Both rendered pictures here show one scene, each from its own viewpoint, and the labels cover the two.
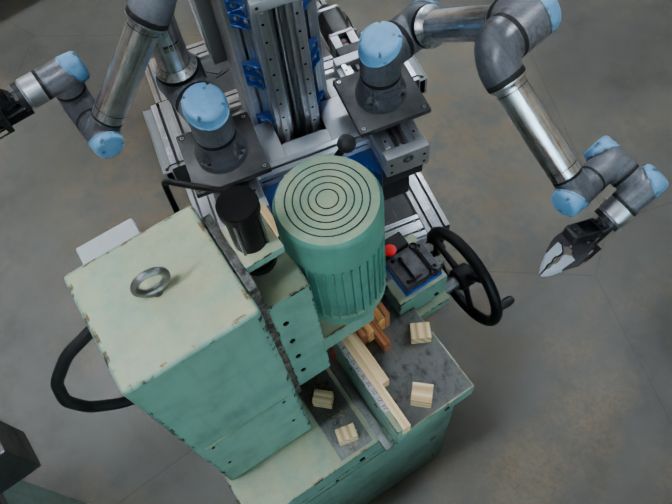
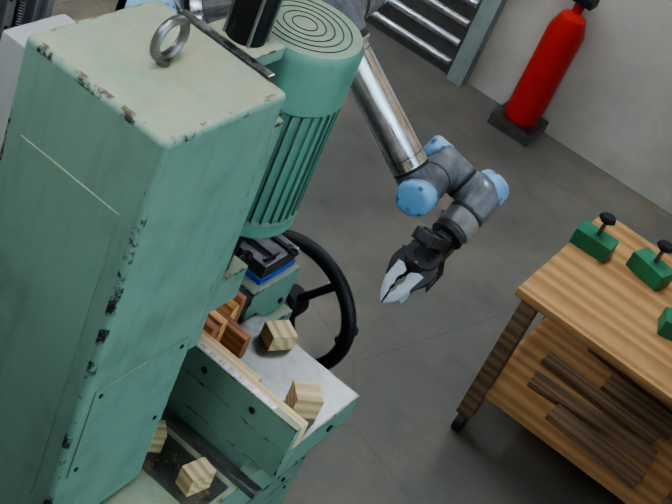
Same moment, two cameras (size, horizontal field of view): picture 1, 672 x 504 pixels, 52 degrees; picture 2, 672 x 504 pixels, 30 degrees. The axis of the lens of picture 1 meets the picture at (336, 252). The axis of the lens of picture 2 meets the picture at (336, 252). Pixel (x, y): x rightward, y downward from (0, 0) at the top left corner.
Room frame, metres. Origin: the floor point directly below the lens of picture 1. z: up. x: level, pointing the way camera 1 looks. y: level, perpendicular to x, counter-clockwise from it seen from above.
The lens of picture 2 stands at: (-0.62, 0.92, 2.27)
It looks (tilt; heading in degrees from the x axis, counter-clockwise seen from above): 36 degrees down; 316
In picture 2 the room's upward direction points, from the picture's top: 25 degrees clockwise
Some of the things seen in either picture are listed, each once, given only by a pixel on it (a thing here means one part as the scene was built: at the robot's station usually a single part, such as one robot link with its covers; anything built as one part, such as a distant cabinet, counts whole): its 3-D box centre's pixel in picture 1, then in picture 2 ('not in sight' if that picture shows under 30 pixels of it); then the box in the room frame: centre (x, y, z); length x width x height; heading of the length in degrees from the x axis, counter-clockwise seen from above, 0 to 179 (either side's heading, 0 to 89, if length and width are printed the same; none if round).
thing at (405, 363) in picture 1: (377, 302); (201, 312); (0.65, -0.08, 0.87); 0.61 x 0.30 x 0.06; 25
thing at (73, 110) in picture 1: (81, 106); not in sight; (1.19, 0.56, 1.12); 0.11 x 0.08 x 0.11; 28
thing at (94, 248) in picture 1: (127, 267); (37, 88); (0.56, 0.35, 1.40); 0.10 x 0.06 x 0.16; 115
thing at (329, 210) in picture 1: (334, 245); (269, 116); (0.57, 0.00, 1.35); 0.18 x 0.18 x 0.31
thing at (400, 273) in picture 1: (406, 260); (251, 241); (0.69, -0.16, 0.99); 0.13 x 0.11 x 0.06; 25
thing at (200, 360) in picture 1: (215, 370); (91, 291); (0.45, 0.26, 1.16); 0.22 x 0.22 x 0.72; 25
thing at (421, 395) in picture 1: (421, 394); (304, 399); (0.40, -0.14, 0.92); 0.05 x 0.04 x 0.04; 72
